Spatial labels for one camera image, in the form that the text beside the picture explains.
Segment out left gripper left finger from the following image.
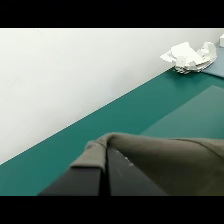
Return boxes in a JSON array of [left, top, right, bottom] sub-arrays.
[[39, 165, 103, 197]]

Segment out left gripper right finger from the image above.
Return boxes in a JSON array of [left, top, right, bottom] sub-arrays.
[[106, 145, 168, 197]]

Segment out brown T-shirt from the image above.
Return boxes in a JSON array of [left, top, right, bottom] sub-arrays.
[[69, 132, 224, 197]]

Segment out white garment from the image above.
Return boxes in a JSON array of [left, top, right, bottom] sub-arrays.
[[159, 41, 218, 75]]

